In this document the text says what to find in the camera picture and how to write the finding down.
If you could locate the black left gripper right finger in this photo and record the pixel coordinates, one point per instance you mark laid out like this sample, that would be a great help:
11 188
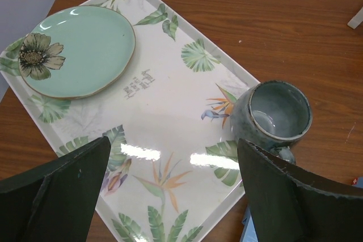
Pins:
289 203

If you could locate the white metal shelf rack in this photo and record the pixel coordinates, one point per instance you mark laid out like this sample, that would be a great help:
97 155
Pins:
356 20

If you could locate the grey ceramic mug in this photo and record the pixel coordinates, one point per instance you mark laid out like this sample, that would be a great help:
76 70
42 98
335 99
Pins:
273 115

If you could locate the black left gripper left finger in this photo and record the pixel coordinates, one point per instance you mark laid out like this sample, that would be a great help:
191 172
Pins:
55 201

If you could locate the blue toothpaste box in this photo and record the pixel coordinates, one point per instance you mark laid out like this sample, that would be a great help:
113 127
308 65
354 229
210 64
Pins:
357 182
249 233

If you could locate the green ceramic plate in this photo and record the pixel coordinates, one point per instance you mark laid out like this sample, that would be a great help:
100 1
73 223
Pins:
76 52

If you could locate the floral leaf serving tray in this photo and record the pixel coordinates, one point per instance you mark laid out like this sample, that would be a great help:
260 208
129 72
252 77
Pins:
173 170

